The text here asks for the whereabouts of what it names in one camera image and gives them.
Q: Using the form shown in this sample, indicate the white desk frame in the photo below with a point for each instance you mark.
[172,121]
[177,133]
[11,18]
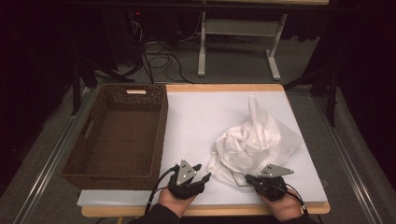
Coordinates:
[239,27]

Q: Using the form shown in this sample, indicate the metal floor rail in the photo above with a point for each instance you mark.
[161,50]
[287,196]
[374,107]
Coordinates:
[348,161]
[49,165]

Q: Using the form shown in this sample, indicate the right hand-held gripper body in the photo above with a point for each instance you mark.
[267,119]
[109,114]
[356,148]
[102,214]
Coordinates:
[271,186]

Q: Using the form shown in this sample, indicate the person's left hand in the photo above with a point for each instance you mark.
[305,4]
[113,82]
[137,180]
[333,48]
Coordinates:
[176,202]

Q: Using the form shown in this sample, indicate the dark computer tower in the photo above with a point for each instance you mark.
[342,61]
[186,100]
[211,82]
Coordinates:
[124,37]

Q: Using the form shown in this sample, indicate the black stand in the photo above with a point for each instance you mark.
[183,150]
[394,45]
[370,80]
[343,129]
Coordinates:
[90,73]
[331,93]

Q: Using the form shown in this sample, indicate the person's right hand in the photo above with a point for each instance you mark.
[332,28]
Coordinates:
[285,208]

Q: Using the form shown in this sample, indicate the brown woven basket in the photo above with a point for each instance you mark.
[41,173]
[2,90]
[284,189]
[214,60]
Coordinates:
[124,140]

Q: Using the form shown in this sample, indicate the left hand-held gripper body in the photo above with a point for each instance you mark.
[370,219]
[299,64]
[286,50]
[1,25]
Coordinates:
[185,183]

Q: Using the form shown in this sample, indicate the white table mat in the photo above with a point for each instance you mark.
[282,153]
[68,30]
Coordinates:
[193,124]

